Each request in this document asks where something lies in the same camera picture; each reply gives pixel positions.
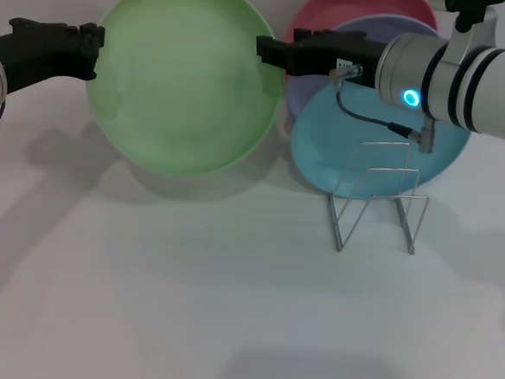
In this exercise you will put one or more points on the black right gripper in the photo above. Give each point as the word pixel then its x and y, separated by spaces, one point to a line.
pixel 323 51

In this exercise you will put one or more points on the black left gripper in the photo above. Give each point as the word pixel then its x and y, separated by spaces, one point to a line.
pixel 41 49

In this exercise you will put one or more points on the green plastic plate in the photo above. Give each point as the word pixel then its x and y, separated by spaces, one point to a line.
pixel 186 85

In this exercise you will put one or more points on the purple plastic plate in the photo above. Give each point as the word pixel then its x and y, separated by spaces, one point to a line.
pixel 304 93

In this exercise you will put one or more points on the red plastic plate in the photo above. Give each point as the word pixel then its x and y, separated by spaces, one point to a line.
pixel 356 6

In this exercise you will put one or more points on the blue plastic plate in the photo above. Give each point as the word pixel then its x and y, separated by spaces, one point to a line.
pixel 325 138

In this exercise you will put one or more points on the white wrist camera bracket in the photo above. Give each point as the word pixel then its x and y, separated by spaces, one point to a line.
pixel 467 35

